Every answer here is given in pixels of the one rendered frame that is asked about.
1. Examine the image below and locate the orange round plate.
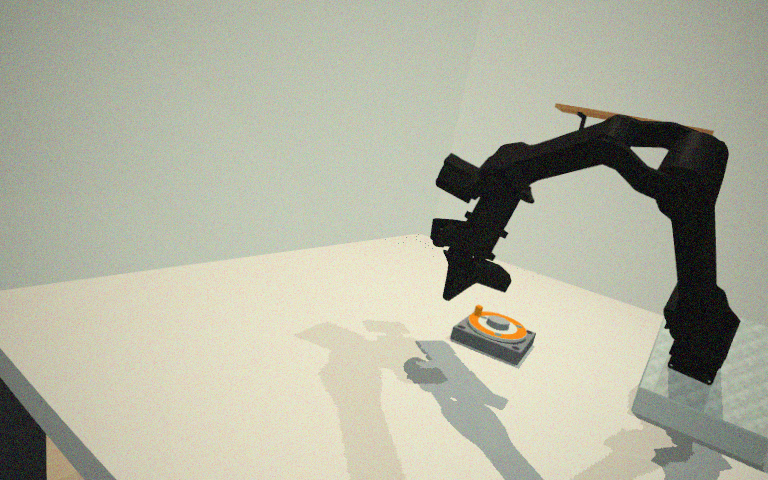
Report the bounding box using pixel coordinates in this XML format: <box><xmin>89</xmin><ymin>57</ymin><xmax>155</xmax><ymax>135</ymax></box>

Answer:
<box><xmin>468</xmin><ymin>305</ymin><xmax>527</xmax><ymax>343</ymax></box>

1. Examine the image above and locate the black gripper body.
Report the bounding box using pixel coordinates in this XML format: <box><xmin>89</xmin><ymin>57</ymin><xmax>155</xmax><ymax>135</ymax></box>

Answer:
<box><xmin>448</xmin><ymin>208</ymin><xmax>512</xmax><ymax>293</ymax></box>

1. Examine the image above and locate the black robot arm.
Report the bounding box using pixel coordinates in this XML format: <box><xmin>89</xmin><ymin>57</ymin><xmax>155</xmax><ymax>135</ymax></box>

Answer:
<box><xmin>430</xmin><ymin>114</ymin><xmax>740</xmax><ymax>385</ymax></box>

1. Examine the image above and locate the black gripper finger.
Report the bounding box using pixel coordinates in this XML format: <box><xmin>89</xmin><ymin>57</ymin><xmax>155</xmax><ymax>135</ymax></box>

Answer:
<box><xmin>444</xmin><ymin>260</ymin><xmax>476</xmax><ymax>301</ymax></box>
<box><xmin>443</xmin><ymin>250</ymin><xmax>463</xmax><ymax>298</ymax></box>

